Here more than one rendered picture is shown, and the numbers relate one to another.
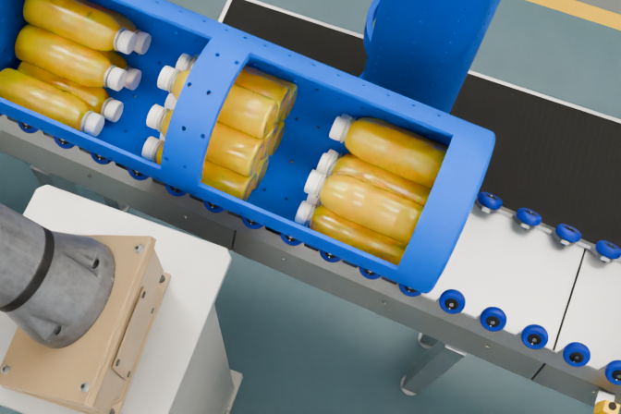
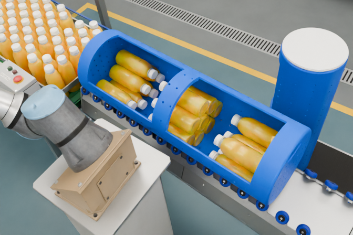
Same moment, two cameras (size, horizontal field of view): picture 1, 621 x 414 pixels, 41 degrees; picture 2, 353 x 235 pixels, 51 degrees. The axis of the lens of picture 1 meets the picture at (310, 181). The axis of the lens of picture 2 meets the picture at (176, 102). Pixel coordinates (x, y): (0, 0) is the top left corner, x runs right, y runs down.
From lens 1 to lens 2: 0.35 m
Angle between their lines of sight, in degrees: 23
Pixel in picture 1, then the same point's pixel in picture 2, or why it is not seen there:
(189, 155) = (163, 115)
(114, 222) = not seen: hidden behind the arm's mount
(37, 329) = (70, 158)
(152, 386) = (117, 209)
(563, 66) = not seen: outside the picture
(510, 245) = (320, 199)
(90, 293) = (96, 146)
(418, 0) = (290, 85)
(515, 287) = (319, 220)
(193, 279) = (151, 167)
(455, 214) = (280, 156)
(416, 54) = (290, 115)
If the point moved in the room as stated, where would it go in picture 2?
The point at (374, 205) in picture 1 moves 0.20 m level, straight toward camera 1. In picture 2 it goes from (244, 152) to (211, 201)
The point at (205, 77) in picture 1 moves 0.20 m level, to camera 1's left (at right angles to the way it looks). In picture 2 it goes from (177, 82) to (125, 68)
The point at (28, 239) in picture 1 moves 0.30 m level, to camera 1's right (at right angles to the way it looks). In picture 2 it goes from (75, 115) to (176, 147)
